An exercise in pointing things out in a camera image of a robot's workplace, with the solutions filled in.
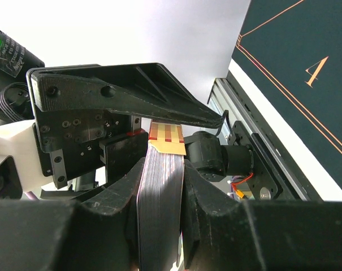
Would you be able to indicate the red playing card deck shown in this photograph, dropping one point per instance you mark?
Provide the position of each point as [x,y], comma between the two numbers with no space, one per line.
[159,198]

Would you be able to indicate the aluminium front rail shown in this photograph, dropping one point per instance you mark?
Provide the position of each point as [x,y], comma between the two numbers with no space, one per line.
[276,174]

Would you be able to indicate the dark green poker table mat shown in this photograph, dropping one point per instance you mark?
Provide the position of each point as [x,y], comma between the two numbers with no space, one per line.
[292,51]

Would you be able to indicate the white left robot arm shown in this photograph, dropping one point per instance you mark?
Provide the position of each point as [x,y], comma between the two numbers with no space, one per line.
[203,149]

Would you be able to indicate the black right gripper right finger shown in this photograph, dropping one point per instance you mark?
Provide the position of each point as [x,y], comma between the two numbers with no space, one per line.
[220,233]

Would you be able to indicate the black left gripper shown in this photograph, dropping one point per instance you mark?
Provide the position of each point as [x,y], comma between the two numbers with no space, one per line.
[76,133]

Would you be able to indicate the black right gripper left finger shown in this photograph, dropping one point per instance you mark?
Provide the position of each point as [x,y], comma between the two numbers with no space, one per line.
[98,234]

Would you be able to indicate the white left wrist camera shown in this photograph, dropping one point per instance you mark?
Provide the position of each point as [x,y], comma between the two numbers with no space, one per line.
[20,168]

